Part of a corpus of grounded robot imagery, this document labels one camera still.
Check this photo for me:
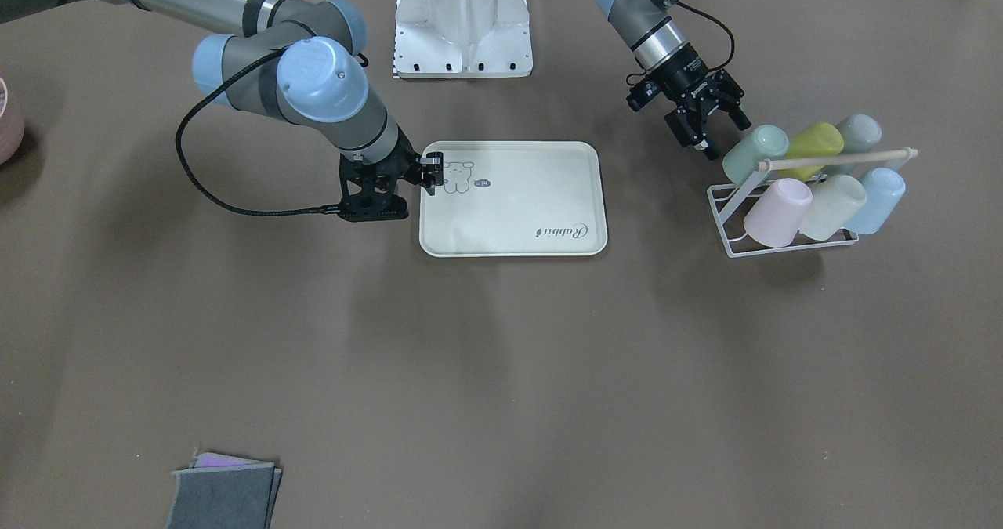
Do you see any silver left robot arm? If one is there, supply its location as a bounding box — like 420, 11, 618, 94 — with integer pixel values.
596, 0, 750, 161

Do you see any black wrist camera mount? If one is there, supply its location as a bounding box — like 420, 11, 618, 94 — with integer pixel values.
337, 172, 409, 223

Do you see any cream rabbit tray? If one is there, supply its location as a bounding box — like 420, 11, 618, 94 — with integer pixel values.
418, 140, 608, 258

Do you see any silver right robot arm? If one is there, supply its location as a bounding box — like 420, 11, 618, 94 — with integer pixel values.
2, 0, 442, 210

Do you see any pink plastic cup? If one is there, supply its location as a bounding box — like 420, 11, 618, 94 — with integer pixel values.
743, 178, 813, 248

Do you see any green plastic cup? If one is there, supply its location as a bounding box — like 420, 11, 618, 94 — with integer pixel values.
722, 125, 791, 185

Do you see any grey folded cloth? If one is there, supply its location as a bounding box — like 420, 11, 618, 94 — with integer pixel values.
166, 453, 283, 528

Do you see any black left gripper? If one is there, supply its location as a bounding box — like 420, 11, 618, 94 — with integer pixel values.
644, 43, 751, 161

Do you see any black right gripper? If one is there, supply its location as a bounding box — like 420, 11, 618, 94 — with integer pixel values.
338, 128, 444, 196

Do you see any pink bowl with ice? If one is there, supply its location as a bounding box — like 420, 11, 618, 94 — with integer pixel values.
1, 77, 25, 164

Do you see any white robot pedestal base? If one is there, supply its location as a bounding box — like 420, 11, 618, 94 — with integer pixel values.
393, 0, 534, 79

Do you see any grey plastic cup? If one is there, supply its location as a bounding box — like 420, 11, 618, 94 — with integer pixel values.
835, 114, 882, 160

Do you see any yellow plastic cup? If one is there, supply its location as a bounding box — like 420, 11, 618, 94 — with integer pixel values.
778, 122, 843, 180

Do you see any light blue plastic cup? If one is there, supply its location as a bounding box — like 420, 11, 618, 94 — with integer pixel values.
843, 167, 907, 235

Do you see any white wire cup rack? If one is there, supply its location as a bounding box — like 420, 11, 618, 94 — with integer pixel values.
706, 147, 918, 259

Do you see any cream plastic cup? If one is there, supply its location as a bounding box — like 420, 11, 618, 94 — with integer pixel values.
799, 175, 867, 241

